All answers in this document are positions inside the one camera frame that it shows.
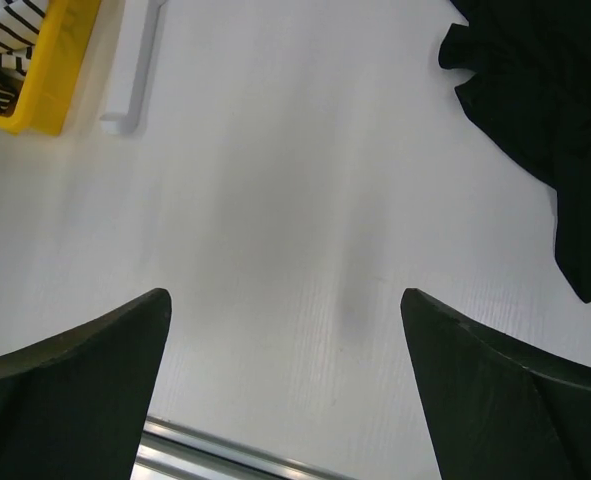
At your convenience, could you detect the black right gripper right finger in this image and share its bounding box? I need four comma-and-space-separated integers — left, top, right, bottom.
401, 289, 591, 479

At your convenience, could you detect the yellow plastic bin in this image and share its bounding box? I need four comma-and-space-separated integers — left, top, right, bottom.
0, 1, 101, 136

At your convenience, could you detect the black tank top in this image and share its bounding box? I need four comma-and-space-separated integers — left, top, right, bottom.
438, 1, 591, 303

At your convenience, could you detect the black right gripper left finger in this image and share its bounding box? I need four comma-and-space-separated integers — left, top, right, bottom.
0, 288, 172, 479

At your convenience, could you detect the white rack base foot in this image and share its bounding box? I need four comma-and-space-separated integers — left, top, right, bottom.
100, 0, 166, 136

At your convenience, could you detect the striped garment in bin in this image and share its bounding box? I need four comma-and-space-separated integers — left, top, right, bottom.
0, 0, 49, 116

